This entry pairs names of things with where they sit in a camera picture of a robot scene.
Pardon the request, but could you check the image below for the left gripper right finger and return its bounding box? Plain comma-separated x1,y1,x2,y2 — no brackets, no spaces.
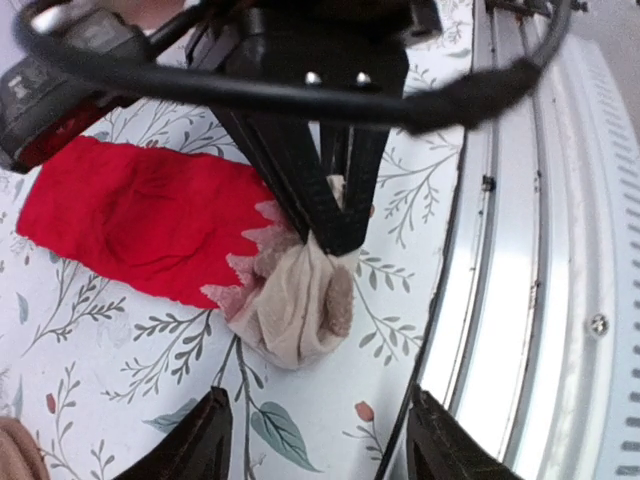
406,387,520,480

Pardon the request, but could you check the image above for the brown sock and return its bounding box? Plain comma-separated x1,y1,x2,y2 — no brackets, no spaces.
1,417,50,480

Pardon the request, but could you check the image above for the aluminium front rail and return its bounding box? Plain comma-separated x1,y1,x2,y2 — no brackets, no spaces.
368,34,639,479

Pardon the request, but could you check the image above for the right black cable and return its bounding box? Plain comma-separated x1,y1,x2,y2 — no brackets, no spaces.
12,0,574,134

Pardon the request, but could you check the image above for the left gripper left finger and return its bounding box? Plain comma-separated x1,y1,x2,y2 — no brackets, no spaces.
116,387,233,480

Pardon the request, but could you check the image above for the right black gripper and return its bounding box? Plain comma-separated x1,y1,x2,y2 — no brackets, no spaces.
185,1,443,250

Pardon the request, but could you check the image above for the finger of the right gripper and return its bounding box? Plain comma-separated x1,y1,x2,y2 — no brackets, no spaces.
319,123,388,256

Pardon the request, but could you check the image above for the red and beige sock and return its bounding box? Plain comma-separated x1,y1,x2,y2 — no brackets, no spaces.
17,137,359,370

